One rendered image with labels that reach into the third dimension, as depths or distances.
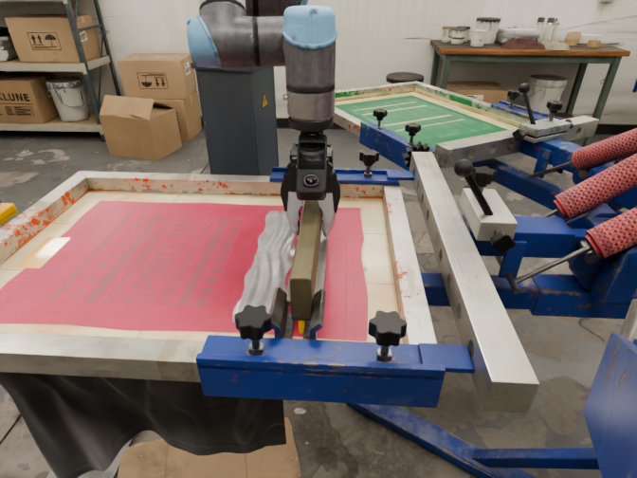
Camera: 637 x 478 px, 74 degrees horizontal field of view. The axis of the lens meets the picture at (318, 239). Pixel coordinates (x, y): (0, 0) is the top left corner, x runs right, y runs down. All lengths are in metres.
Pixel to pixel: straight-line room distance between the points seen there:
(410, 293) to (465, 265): 0.09
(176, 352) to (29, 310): 0.30
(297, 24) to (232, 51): 0.14
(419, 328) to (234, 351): 0.25
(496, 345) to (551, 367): 1.57
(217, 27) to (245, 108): 0.54
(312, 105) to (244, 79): 0.60
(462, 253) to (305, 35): 0.39
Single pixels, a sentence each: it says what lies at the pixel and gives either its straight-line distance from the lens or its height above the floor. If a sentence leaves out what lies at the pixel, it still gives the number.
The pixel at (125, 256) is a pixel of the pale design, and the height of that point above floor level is 0.96.
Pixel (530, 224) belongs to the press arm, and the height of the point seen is 1.04.
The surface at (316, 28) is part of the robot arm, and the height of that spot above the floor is 1.34.
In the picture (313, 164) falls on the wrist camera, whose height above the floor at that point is 1.16.
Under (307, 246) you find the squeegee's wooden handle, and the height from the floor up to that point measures 1.06.
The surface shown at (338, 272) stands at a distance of 0.76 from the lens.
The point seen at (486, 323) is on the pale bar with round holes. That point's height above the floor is 1.04.
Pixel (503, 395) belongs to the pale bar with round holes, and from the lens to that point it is 0.53.
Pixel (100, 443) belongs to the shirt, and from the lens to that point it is 0.96.
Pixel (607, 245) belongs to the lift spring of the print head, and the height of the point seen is 1.06.
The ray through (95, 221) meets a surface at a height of 0.96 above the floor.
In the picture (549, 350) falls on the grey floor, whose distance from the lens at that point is 2.18.
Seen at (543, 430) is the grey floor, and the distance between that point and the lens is 1.88.
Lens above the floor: 1.41
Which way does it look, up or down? 32 degrees down
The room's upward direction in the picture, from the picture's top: straight up
